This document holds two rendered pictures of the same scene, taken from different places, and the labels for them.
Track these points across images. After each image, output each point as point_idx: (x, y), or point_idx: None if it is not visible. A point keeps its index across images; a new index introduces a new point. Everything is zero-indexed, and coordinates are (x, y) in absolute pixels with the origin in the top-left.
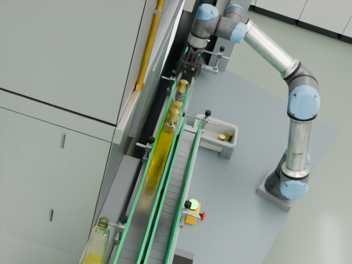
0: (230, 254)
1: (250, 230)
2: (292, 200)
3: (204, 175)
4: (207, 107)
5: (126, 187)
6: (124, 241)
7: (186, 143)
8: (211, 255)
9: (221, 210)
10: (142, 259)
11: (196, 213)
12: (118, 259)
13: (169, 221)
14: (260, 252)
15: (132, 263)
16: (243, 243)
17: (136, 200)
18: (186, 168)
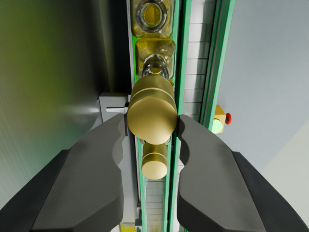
0: (256, 140)
1: (291, 101)
2: None
3: (236, 20)
4: None
5: (126, 151)
6: (147, 204)
7: (200, 9)
8: (235, 147)
9: (255, 85)
10: (167, 223)
11: (220, 132)
12: (147, 217)
13: None
14: (294, 127)
15: (159, 217)
16: (275, 122)
17: (143, 202)
18: (203, 84)
